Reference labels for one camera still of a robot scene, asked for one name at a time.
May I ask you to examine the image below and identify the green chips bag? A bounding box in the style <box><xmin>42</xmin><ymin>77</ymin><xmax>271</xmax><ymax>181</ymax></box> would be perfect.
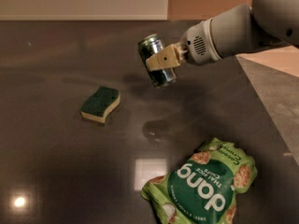
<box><xmin>141</xmin><ymin>138</ymin><xmax>257</xmax><ymax>224</ymax></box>

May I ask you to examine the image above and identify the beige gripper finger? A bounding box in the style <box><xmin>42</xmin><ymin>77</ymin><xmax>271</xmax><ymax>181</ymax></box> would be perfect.
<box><xmin>146</xmin><ymin>45</ymin><xmax>181</xmax><ymax>71</ymax></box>

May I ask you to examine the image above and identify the green and yellow sponge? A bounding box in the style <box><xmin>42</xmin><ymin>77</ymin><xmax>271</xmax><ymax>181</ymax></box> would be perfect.
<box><xmin>80</xmin><ymin>86</ymin><xmax>121</xmax><ymax>123</ymax></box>

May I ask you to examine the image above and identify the green soda can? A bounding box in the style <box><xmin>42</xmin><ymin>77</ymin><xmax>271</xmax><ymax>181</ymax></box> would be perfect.
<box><xmin>138</xmin><ymin>34</ymin><xmax>179</xmax><ymax>89</ymax></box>

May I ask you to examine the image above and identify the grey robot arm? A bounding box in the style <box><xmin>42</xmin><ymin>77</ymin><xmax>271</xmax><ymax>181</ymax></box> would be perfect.
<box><xmin>145</xmin><ymin>0</ymin><xmax>299</xmax><ymax>71</ymax></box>

